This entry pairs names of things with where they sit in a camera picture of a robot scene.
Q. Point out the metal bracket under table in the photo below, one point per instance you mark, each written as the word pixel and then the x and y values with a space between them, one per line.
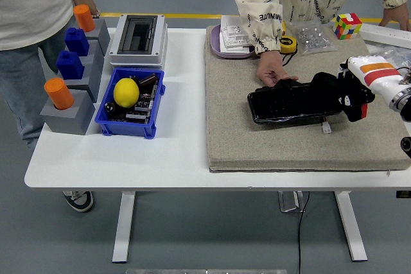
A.
pixel 289 201

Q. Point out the yellow lemon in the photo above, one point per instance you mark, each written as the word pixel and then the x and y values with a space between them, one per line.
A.
pixel 126 92

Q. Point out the blue bottle-shaped block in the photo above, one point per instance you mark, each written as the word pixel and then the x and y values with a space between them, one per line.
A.
pixel 77 41
pixel 70 65

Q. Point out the white power strip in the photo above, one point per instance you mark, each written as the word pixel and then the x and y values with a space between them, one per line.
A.
pixel 385 35

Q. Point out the clear bag of screws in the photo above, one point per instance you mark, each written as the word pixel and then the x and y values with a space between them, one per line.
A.
pixel 313 38

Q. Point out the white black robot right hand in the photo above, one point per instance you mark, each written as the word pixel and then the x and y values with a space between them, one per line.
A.
pixel 369 72

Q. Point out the dark white sneaker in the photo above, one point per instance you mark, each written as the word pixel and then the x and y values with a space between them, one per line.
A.
pixel 80 201

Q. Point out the orange cylinder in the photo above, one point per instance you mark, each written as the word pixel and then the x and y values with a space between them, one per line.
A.
pixel 84 18
pixel 59 94

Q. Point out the person's right forearm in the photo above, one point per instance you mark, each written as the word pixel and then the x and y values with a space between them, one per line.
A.
pixel 261 27

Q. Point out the yellow tape measure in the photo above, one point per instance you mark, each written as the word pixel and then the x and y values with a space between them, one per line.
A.
pixel 289 43

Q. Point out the white grey electrical enclosure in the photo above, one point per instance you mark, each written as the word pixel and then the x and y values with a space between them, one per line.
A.
pixel 114 52

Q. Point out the purple tray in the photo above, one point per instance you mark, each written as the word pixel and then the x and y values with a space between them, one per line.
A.
pixel 215 44

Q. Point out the blue plastic bin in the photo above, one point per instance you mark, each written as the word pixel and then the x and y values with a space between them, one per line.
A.
pixel 128 128

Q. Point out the black round capacitor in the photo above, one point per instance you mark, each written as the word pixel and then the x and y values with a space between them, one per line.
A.
pixel 110 107

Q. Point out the multicolour puzzle cube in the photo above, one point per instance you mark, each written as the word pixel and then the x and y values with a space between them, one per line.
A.
pixel 346 27

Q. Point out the black table control panel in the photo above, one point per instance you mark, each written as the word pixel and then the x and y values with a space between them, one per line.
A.
pixel 404 194

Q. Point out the grey holder block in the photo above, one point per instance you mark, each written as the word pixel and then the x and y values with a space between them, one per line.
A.
pixel 95 54
pixel 102 35
pixel 67 121
pixel 93 83

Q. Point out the white table leg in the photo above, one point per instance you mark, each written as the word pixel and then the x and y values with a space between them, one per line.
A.
pixel 123 226
pixel 351 226

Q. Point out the dark circuit board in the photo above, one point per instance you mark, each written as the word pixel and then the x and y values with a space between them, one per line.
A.
pixel 144 107

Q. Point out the clear plastic parts bags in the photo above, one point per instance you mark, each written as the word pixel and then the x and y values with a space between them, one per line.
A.
pixel 395 54

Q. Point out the black glossy panel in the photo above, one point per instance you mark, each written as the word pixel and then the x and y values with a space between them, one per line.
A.
pixel 282 105

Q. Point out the brown cylindrical capacitor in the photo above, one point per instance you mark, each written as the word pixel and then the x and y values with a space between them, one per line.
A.
pixel 148 80

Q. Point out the person's right hand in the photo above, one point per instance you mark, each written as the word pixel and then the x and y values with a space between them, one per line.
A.
pixel 271 72

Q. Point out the grey-brown mat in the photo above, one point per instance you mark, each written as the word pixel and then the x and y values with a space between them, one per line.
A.
pixel 273 149

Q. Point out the white switch plates stack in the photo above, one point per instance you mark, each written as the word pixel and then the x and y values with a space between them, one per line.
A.
pixel 232 35

